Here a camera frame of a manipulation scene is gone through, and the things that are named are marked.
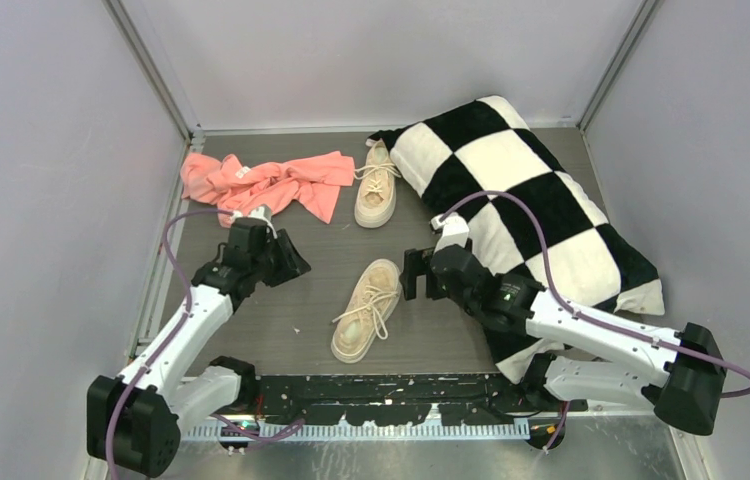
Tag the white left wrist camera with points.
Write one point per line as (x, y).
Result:
(261, 213)

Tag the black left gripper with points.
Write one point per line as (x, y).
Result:
(292, 264)

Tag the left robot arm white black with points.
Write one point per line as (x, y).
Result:
(163, 378)

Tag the pink cloth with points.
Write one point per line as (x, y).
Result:
(227, 184)

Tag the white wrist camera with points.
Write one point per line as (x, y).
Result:
(261, 213)
(452, 229)

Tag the beige sneaker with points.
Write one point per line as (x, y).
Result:
(372, 302)
(376, 198)

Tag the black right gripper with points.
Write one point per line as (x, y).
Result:
(417, 262)

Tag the black white checkered pillow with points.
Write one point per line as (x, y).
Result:
(526, 214)

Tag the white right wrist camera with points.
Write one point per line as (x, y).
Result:
(452, 229)

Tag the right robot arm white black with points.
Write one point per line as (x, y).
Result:
(676, 374)

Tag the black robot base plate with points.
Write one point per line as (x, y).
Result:
(389, 400)

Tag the aluminium front rail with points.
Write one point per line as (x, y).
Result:
(537, 430)

